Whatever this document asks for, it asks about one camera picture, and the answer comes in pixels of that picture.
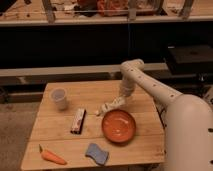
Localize orange ceramic bowl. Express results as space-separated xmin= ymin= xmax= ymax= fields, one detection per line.
xmin=101 ymin=109 xmax=136 ymax=143

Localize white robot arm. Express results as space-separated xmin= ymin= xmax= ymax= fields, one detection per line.
xmin=119 ymin=59 xmax=213 ymax=171

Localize chocolate bar packet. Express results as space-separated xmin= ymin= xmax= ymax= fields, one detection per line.
xmin=70 ymin=108 xmax=86 ymax=134

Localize wooden folding table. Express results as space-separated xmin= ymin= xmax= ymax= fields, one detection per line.
xmin=21 ymin=80 xmax=164 ymax=171

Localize blue sponge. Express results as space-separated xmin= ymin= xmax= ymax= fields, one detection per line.
xmin=85 ymin=143 xmax=109 ymax=165

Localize white plastic cup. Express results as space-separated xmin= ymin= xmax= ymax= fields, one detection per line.
xmin=50 ymin=88 xmax=68 ymax=110

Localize black box on shelf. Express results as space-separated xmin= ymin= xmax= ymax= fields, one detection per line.
xmin=165 ymin=45 xmax=213 ymax=74

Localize orange toy carrot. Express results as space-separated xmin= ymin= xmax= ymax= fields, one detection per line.
xmin=39 ymin=146 xmax=67 ymax=165

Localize orange object on shelf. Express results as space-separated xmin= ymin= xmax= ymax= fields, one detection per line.
xmin=97 ymin=0 xmax=128 ymax=16

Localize black cable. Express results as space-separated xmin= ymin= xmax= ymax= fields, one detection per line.
xmin=155 ymin=105 xmax=167 ymax=129

